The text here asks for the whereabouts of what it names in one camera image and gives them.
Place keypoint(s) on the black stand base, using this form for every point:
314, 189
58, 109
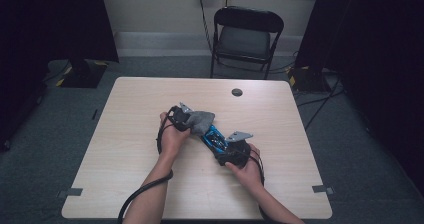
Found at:
308, 80
83, 75

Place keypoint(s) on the grey terry cloth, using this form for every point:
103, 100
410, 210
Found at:
201, 121

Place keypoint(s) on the black curtain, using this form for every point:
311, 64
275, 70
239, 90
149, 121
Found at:
376, 50
50, 24

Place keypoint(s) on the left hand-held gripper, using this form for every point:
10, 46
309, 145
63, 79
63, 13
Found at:
180, 119

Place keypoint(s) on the grey tape strip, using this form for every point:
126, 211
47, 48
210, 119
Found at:
71, 192
321, 189

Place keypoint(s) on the black folding chair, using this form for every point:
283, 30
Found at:
245, 42

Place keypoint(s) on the small black floor object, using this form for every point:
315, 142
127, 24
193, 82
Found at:
95, 114

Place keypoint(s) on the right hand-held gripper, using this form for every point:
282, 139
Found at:
235, 155

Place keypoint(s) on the person's left hand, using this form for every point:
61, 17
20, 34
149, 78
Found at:
173, 140

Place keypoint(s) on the round grey table grommet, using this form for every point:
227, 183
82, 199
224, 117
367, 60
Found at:
237, 92

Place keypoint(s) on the person's right hand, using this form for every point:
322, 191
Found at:
251, 174

